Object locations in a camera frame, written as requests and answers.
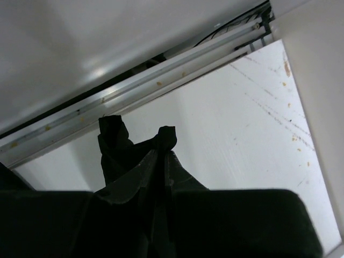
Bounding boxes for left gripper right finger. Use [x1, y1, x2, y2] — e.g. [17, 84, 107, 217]
[165, 151, 209, 215]

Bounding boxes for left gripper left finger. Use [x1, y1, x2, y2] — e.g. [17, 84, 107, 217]
[92, 150, 158, 206]

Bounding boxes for black trousers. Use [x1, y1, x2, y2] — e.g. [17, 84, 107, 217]
[98, 115, 177, 185]

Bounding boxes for aluminium table edge rail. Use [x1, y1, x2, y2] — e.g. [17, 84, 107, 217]
[1, 17, 268, 168]

